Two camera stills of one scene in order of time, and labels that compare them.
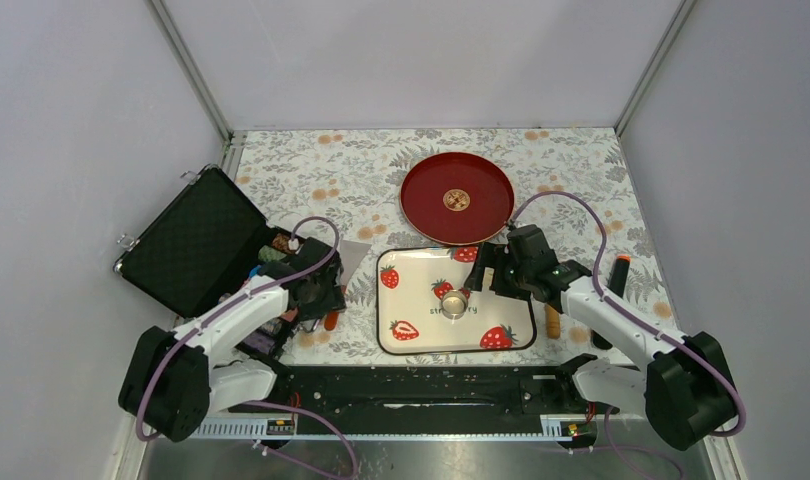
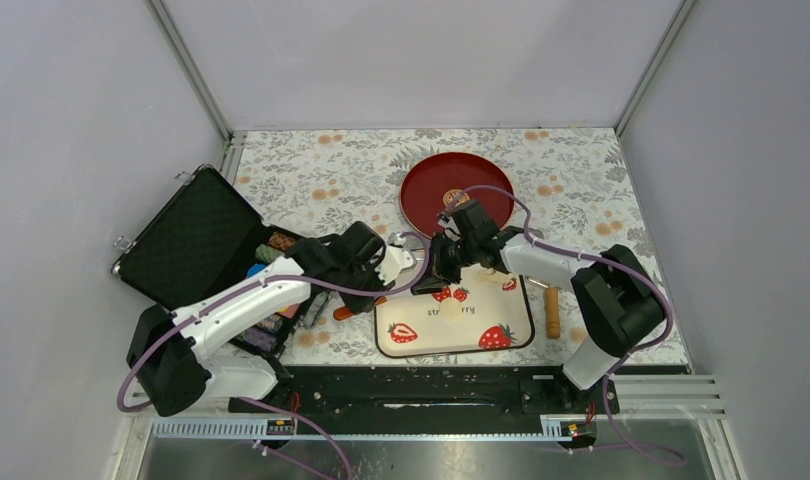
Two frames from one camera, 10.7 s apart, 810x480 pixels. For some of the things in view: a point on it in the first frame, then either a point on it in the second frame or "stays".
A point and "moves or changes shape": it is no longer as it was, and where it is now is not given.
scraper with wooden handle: (351, 254) moves or changes shape
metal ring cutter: (458, 294) to (439, 250)
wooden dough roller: (553, 322) stays
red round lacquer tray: (456, 198) stays
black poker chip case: (206, 243) stays
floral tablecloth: (574, 184) stays
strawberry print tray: (411, 283) stays
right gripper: (486, 257) to (440, 276)
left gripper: (332, 302) to (382, 277)
